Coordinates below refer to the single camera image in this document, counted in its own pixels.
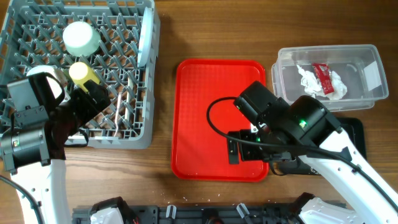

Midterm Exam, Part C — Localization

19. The clear plastic waste bin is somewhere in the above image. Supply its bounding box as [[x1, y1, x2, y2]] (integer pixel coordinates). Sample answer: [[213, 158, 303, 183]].
[[271, 44, 389, 111]]

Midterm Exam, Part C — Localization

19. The black plastic tray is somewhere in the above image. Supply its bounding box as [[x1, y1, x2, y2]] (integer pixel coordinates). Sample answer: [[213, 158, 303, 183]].
[[277, 118, 367, 175]]

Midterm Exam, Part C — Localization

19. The white plastic fork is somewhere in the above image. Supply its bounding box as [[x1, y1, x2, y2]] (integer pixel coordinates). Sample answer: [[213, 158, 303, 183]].
[[124, 78, 133, 121]]

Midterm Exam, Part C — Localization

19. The white plastic spoon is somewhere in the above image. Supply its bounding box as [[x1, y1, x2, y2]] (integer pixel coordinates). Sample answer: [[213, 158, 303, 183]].
[[113, 92, 122, 137]]

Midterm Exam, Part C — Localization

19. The crumpled white paper napkin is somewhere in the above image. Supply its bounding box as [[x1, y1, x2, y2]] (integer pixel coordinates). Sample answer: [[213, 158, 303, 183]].
[[297, 65, 348, 100]]

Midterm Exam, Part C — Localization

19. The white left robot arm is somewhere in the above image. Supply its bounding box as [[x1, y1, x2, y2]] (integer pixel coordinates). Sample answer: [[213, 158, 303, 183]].
[[1, 72, 111, 223]]

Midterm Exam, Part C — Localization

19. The red plastic serving tray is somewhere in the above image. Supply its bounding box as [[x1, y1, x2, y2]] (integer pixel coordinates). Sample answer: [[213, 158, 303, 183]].
[[171, 58, 269, 182]]

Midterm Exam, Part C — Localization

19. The red ketchup sachet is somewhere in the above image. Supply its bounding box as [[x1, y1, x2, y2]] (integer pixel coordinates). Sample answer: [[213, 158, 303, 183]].
[[312, 63, 335, 95]]

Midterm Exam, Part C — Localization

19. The mint green bowl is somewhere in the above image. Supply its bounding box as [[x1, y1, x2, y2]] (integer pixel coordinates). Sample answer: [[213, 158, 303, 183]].
[[62, 21, 101, 57]]

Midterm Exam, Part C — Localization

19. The grey plastic dishwasher rack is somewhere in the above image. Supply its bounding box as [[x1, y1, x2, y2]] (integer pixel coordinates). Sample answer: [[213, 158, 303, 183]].
[[1, 0, 160, 149]]

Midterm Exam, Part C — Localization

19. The yellow plastic cup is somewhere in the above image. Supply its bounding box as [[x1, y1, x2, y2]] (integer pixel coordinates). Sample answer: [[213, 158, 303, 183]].
[[68, 62, 100, 92]]

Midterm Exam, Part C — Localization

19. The light blue round plate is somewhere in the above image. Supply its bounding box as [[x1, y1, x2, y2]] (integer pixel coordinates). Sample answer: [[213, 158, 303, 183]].
[[137, 7, 154, 67]]

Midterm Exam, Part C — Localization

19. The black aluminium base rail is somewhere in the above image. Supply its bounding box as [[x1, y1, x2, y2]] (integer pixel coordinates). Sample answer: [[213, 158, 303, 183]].
[[72, 203, 348, 224]]

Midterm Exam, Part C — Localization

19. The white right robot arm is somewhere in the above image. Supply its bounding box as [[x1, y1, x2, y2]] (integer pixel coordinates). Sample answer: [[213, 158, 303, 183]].
[[227, 93, 397, 223]]

